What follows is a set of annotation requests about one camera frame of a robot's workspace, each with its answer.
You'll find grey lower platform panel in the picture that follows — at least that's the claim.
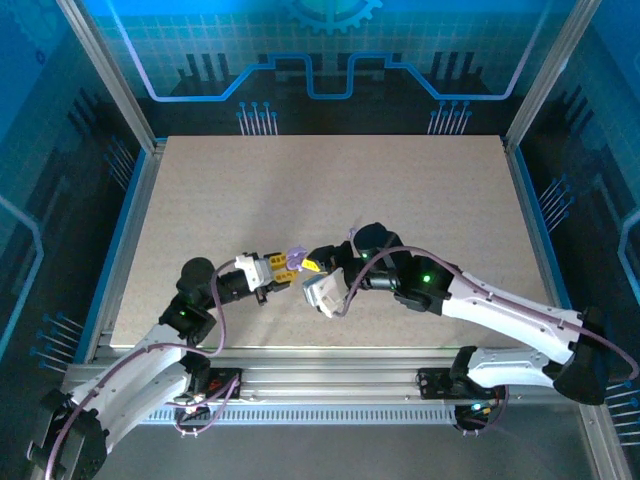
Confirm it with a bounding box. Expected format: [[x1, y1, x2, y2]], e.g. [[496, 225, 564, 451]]
[[29, 389, 634, 480]]

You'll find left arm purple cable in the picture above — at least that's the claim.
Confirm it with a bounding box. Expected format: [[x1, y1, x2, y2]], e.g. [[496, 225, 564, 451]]
[[42, 269, 245, 480]]

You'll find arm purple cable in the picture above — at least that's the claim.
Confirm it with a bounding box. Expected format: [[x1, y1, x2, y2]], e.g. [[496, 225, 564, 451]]
[[42, 269, 245, 480], [339, 245, 640, 434]]

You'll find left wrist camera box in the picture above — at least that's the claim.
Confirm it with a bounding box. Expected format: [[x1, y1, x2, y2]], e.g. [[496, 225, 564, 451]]
[[233, 252, 272, 292]]

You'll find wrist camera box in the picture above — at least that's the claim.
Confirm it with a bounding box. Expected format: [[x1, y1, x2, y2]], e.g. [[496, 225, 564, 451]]
[[301, 267, 350, 320], [233, 252, 272, 292]]

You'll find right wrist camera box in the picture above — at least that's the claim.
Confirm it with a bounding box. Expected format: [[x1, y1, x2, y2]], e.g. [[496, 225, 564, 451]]
[[301, 267, 350, 320]]

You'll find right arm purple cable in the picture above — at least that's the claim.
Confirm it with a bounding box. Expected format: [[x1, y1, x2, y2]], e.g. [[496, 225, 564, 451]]
[[339, 245, 640, 434]]

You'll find aluminium side rail blue trim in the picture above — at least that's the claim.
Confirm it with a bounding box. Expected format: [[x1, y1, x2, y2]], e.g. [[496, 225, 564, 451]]
[[82, 139, 169, 364], [502, 139, 587, 364]]

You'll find aluminium mounting rail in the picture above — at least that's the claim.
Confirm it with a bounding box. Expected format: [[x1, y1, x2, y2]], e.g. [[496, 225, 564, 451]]
[[62, 347, 601, 401]]

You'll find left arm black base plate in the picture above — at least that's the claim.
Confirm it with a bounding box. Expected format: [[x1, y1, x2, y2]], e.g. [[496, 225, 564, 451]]
[[192, 367, 245, 401]]

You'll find slotted grey cable duct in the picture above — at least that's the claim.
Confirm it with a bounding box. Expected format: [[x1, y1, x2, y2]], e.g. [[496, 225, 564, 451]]
[[139, 407, 459, 426]]

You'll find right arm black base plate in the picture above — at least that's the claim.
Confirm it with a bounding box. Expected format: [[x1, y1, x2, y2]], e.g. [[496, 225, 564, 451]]
[[417, 367, 510, 401]]

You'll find aluminium frame post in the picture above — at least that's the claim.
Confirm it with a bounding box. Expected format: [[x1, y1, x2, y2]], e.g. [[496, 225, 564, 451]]
[[502, 0, 606, 154], [54, 0, 169, 154]]

